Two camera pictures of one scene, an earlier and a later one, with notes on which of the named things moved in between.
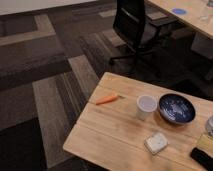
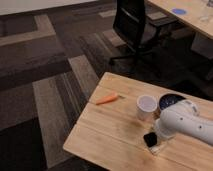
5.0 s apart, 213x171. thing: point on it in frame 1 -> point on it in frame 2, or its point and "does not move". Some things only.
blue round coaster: [179, 11] does not move
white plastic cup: [145, 106] does not move
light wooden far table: [199, 13] does not move
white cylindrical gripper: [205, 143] -> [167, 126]
